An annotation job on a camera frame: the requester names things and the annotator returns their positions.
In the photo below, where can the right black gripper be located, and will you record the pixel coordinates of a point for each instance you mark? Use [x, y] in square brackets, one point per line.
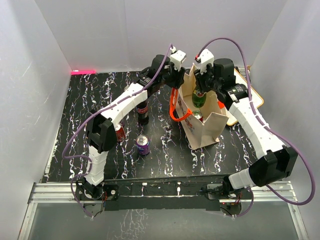
[200, 77]

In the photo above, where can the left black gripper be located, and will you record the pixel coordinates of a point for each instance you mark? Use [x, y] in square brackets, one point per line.
[178, 80]

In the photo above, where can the green glass bottle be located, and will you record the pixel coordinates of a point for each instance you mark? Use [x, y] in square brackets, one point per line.
[198, 97]

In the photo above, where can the red cola can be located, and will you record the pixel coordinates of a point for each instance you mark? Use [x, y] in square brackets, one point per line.
[120, 132]
[198, 115]

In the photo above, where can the glass cola bottle red cap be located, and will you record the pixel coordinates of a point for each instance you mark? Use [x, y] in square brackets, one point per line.
[142, 112]

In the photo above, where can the beige canvas bag orange handles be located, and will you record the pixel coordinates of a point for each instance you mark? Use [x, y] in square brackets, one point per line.
[202, 125]

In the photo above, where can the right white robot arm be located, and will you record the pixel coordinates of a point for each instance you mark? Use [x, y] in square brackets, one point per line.
[275, 161]

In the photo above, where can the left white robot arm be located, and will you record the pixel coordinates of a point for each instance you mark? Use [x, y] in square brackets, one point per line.
[101, 129]

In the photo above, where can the purple soda can front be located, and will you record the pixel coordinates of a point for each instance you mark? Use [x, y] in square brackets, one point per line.
[143, 145]

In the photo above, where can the pink marker strip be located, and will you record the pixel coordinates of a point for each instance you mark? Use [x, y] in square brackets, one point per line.
[82, 72]

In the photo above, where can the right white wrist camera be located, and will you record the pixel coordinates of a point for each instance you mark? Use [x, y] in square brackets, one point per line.
[205, 59]

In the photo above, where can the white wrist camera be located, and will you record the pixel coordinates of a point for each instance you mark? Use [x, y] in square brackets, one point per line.
[205, 59]
[177, 58]

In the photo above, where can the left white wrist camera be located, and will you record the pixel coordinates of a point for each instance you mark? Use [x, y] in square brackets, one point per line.
[177, 58]

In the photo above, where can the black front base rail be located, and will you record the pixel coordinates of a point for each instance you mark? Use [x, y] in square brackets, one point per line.
[206, 192]

